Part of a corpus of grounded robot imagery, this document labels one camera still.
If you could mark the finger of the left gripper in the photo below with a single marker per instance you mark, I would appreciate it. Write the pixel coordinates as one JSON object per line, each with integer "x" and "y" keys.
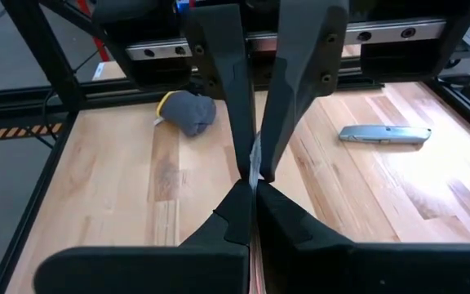
{"x": 235, "y": 102}
{"x": 300, "y": 61}

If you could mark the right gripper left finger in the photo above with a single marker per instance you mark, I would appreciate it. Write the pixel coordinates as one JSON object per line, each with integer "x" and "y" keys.
{"x": 157, "y": 269}

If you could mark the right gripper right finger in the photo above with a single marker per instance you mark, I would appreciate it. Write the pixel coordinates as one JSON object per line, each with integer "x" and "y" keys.
{"x": 382, "y": 269}

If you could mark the clear plastic bag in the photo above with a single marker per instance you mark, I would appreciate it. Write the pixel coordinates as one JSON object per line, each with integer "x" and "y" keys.
{"x": 255, "y": 163}

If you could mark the red rod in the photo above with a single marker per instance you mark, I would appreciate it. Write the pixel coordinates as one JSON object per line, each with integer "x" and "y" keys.
{"x": 96, "y": 36}

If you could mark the silver utility knife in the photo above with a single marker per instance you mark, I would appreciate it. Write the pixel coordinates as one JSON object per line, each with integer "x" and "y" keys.
{"x": 382, "y": 134}

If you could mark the striped hazard tape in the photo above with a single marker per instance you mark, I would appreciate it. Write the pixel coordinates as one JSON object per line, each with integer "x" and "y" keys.
{"x": 14, "y": 131}

